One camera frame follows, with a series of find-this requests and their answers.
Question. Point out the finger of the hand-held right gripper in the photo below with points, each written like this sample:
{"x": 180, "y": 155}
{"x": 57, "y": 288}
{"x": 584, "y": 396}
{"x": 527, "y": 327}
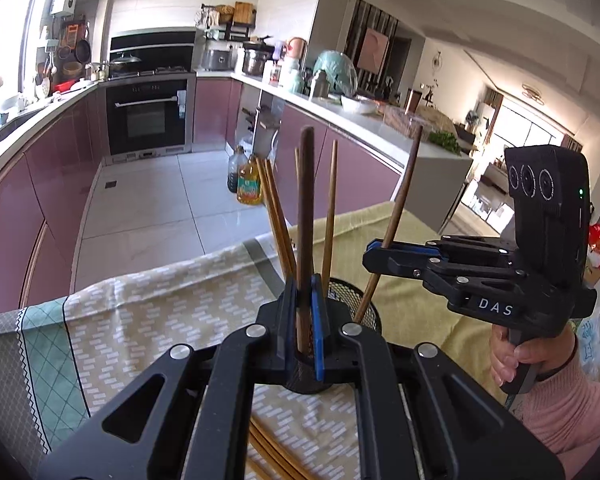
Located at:
{"x": 405, "y": 264}
{"x": 475, "y": 249}

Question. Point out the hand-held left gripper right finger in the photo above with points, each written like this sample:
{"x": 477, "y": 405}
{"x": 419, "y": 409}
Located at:
{"x": 319, "y": 330}

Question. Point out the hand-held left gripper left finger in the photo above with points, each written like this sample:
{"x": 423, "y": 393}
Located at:
{"x": 287, "y": 330}

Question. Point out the black mesh holder cup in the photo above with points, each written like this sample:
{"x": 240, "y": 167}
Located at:
{"x": 345, "y": 305}

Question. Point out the red-patterned wooden chopstick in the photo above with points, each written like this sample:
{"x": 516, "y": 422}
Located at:
{"x": 405, "y": 185}
{"x": 280, "y": 452}
{"x": 306, "y": 210}

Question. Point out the bunch of wooden chopsticks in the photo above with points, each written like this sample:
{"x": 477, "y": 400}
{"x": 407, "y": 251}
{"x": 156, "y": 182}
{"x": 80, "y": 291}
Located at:
{"x": 275, "y": 220}

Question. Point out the person's right forearm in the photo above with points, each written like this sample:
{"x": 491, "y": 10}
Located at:
{"x": 575, "y": 410}

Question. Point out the person's right hand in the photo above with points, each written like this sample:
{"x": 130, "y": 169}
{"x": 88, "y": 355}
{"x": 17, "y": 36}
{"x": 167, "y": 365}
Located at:
{"x": 545, "y": 355}

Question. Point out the red plastic bag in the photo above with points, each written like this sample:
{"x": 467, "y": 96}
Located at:
{"x": 597, "y": 242}

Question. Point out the green leafy vegetables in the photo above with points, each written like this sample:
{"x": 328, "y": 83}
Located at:
{"x": 445, "y": 142}

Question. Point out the pink kitchen cabinet run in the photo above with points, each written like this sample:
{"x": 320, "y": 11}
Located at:
{"x": 35, "y": 200}
{"x": 350, "y": 160}

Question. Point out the printed yellow-green tablecloth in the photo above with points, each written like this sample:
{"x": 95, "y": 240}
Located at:
{"x": 155, "y": 300}

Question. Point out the yellow cooking oil bottle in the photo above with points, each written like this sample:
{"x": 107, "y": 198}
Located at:
{"x": 250, "y": 185}

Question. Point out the white bowl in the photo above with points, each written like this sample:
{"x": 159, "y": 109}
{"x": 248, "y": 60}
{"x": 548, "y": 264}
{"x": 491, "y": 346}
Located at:
{"x": 358, "y": 105}

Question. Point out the dark liquid plastic bottle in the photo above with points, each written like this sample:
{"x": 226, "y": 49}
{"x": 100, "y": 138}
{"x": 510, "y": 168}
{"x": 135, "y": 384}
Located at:
{"x": 235, "y": 172}

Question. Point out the steel thermos flask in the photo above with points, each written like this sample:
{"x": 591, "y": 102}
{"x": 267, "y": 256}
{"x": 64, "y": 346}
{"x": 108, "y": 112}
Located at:
{"x": 319, "y": 85}

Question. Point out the green covered appliance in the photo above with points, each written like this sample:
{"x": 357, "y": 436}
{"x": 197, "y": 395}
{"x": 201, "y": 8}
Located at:
{"x": 336, "y": 72}

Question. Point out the pink kettle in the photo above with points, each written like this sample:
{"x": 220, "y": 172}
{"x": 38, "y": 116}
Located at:
{"x": 296, "y": 49}

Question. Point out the stainless steel stock pot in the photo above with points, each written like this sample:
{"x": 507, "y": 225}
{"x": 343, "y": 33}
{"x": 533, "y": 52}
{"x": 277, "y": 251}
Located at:
{"x": 256, "y": 60}

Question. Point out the built-in black oven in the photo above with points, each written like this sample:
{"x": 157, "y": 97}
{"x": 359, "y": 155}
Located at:
{"x": 147, "y": 115}

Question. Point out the silver rice cooker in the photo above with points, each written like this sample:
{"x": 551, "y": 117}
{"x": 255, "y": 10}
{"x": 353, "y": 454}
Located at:
{"x": 219, "y": 59}

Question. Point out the wooden cutting board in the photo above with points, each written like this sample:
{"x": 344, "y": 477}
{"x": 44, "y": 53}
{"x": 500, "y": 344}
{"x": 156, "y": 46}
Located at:
{"x": 244, "y": 12}

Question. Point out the black range hood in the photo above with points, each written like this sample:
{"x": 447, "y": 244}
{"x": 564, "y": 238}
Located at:
{"x": 152, "y": 50}

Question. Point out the wok with lid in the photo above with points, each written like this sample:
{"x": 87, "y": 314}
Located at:
{"x": 125, "y": 61}

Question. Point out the woven bamboo basket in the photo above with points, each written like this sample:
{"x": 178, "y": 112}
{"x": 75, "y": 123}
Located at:
{"x": 72, "y": 69}

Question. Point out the hanging frying pan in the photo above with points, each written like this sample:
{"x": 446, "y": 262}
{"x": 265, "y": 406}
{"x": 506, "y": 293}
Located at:
{"x": 82, "y": 51}

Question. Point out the kitchen window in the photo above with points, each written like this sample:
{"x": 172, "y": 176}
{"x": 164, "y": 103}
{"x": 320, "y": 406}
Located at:
{"x": 10, "y": 15}

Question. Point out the framed wall painting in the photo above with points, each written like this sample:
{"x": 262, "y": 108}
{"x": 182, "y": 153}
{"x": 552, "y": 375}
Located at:
{"x": 371, "y": 51}

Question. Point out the striped wall panel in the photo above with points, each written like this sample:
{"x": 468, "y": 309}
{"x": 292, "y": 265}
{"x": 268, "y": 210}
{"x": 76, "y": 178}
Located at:
{"x": 360, "y": 20}

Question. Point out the black wall rack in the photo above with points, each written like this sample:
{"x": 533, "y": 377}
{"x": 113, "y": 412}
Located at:
{"x": 225, "y": 22}

